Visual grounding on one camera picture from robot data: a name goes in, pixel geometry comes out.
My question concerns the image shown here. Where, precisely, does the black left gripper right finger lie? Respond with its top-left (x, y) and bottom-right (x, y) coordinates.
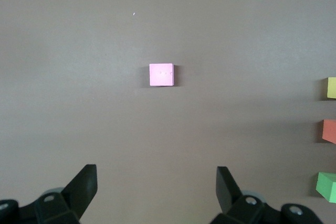
top-left (211, 166), bottom-right (323, 224)

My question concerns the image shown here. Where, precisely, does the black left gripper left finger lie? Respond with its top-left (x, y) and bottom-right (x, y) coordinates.
top-left (0, 164), bottom-right (98, 224)

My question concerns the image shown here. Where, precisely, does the green foam cube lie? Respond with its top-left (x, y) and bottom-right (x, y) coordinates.
top-left (316, 172), bottom-right (336, 204)

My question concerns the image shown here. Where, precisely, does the orange foam cube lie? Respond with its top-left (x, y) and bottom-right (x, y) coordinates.
top-left (322, 119), bottom-right (336, 145)

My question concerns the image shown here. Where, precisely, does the yellow foam cube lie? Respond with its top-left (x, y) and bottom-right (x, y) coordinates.
top-left (327, 77), bottom-right (336, 99)

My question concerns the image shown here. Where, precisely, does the brown paper table cover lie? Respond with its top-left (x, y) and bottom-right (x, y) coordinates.
top-left (0, 0), bottom-right (336, 224)

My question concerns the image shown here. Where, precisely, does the pink foam cube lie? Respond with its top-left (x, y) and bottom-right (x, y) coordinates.
top-left (149, 62), bottom-right (175, 88)

